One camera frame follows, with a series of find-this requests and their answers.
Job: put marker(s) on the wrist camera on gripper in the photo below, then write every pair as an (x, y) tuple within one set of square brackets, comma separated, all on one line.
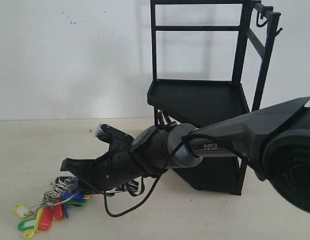
[(117, 139)]

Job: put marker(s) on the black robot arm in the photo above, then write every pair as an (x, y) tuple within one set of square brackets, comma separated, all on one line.
[(273, 141)]

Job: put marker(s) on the black two-tier corner rack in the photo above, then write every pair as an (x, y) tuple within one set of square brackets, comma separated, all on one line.
[(205, 102)]

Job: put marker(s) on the black metal carabiner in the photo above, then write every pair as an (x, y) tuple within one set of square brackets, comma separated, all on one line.
[(66, 179)]

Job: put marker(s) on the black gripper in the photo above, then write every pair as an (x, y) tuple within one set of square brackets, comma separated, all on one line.
[(110, 170)]

